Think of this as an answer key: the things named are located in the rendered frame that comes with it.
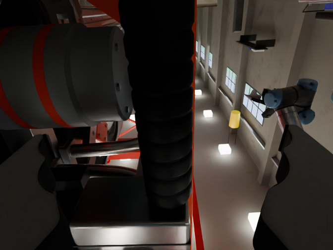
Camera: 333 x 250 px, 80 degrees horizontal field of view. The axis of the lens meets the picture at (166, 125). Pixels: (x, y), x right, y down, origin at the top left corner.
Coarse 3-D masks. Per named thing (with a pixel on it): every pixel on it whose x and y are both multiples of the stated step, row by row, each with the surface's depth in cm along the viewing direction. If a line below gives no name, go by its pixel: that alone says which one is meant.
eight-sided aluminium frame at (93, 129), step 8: (48, 0) 43; (56, 0) 43; (64, 0) 43; (72, 0) 43; (48, 8) 44; (56, 8) 44; (64, 8) 44; (72, 8) 44; (80, 8) 47; (56, 16) 45; (64, 16) 46; (72, 16) 45; (80, 16) 48; (72, 128) 51; (80, 128) 54; (88, 128) 51; (96, 128) 55; (72, 136) 50; (80, 136) 54; (88, 136) 50; (80, 160) 49; (88, 160) 49
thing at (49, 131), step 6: (0, 132) 31; (6, 132) 31; (12, 132) 31; (18, 132) 31; (24, 132) 30; (30, 132) 30; (36, 132) 31; (42, 132) 33; (48, 132) 34; (54, 132) 36; (6, 138) 31; (12, 138) 31; (18, 138) 31; (24, 138) 31; (30, 138) 31; (54, 138) 36; (12, 144) 32; (18, 144) 32; (54, 144) 36; (12, 150) 32; (54, 150) 36; (60, 156) 38
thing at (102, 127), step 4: (100, 124) 58; (104, 124) 61; (100, 128) 57; (104, 128) 61; (96, 132) 55; (100, 132) 57; (104, 132) 61; (96, 136) 55; (100, 136) 56; (104, 136) 60; (96, 140) 56; (100, 140) 57; (104, 140) 60
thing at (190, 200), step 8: (192, 56) 68; (192, 128) 83; (192, 152) 89; (192, 160) 91; (192, 168) 94; (192, 176) 96; (192, 184) 99; (192, 192) 102; (192, 200) 105; (192, 208) 109
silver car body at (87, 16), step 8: (88, 8) 110; (96, 8) 123; (88, 16) 109; (96, 16) 122; (104, 16) 139; (88, 24) 107; (96, 24) 120; (104, 24) 136; (112, 24) 155; (120, 24) 180; (112, 128) 231; (120, 128) 193; (112, 136) 199; (96, 160) 182; (104, 160) 175
